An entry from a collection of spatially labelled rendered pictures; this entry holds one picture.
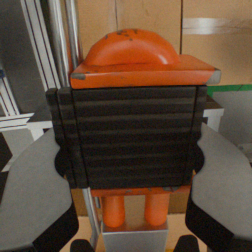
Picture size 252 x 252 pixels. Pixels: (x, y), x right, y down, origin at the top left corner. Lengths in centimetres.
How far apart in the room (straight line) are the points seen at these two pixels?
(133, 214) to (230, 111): 138
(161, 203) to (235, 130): 149
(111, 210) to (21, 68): 102
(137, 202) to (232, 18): 65
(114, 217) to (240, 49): 69
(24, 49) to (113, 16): 58
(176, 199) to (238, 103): 117
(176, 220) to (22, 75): 99
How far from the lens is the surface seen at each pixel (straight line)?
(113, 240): 20
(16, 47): 112
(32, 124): 73
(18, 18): 110
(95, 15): 65
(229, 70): 76
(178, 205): 45
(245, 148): 178
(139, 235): 19
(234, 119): 158
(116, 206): 17
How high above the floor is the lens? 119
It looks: 61 degrees down
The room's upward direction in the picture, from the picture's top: 177 degrees clockwise
